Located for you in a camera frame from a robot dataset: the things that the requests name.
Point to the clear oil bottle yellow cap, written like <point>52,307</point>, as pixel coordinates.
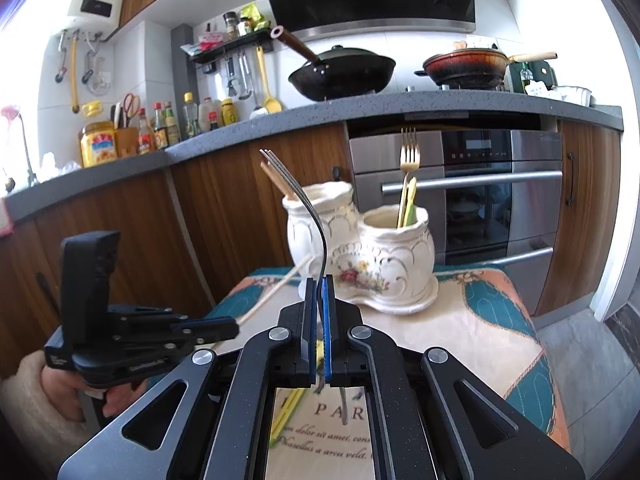
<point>190,111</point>

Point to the wooden cabinet door right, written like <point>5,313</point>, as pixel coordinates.
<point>589,197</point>

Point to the black wall shelf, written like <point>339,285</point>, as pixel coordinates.
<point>260,38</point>

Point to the black wok with wooden handle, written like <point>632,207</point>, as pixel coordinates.
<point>337,73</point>

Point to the yellow spatula hanging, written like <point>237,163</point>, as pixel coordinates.
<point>271,104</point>

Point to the gold metal fork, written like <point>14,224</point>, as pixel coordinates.
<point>409,162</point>

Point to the yellow handled spoon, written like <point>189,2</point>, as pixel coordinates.
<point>409,216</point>

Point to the wooden chopstick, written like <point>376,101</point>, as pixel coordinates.
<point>273,290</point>
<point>277,180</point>

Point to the red brown enamel pan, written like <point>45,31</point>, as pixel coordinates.
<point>474,68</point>

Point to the white ceramic double utensil holder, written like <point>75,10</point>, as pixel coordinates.
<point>372,261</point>

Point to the person's left hand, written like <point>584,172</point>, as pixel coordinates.
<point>62,389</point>

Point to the grey speckled countertop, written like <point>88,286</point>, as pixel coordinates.
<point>22,204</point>

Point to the stainless steel oven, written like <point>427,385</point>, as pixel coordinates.
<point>493,197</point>

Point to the wooden cabinet door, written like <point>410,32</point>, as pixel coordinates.
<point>589,197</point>
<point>233,212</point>

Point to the yellow lid jar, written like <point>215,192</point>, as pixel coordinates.
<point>97,144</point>

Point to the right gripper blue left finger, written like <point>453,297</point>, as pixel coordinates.
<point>309,331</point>

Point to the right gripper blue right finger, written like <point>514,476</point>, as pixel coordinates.
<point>327,296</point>

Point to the green handled utensil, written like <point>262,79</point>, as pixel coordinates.
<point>287,410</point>

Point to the wooden cabinet door left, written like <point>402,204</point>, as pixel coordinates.
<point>233,212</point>

